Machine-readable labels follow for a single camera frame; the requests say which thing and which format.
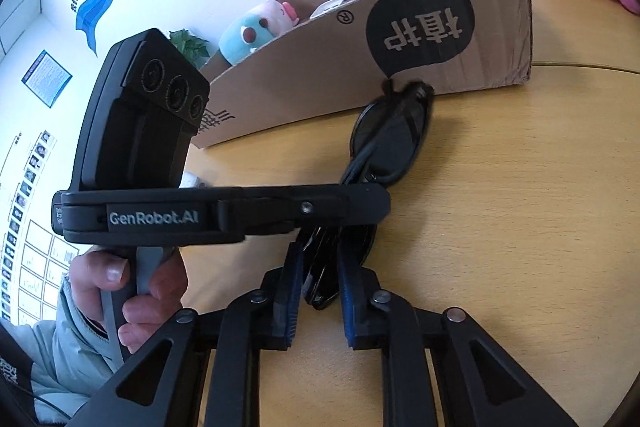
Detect pink pig plush toy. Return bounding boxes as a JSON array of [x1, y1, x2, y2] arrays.
[[218, 0, 299, 66]]

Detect black sunglasses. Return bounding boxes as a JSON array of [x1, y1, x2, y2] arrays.
[[297, 79, 435, 310]]

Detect person left hand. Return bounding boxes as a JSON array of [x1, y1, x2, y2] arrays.
[[68, 244, 190, 356]]

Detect large potted plant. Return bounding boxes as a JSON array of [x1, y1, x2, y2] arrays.
[[169, 28, 210, 69]]

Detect light blue jacket sleeve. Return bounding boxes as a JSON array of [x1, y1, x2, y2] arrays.
[[1, 277, 116, 426]]

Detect brown cardboard box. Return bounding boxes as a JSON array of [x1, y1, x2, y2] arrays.
[[194, 0, 533, 148]]

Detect blue framed wall poster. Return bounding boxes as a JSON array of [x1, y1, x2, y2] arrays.
[[22, 50, 73, 108]]

